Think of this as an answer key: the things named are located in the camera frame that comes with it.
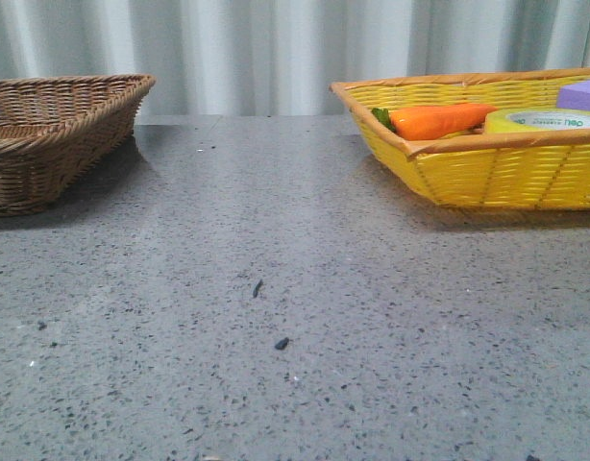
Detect white pleated curtain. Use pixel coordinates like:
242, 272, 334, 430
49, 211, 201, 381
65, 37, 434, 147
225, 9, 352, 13
0, 1, 590, 116

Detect brown wicker basket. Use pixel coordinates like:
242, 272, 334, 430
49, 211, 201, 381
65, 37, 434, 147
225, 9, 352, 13
0, 74, 157, 216

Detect orange toy carrot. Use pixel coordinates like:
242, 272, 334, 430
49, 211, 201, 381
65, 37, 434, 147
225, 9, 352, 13
371, 103, 497, 141

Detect yellow wicker basket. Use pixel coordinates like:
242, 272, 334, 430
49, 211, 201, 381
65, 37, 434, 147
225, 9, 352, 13
331, 67, 590, 209

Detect yellow tape roll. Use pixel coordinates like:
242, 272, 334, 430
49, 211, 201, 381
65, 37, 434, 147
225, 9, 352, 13
483, 108, 590, 133

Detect purple foam block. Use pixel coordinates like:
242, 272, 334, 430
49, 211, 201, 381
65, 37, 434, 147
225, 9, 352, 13
556, 80, 590, 111

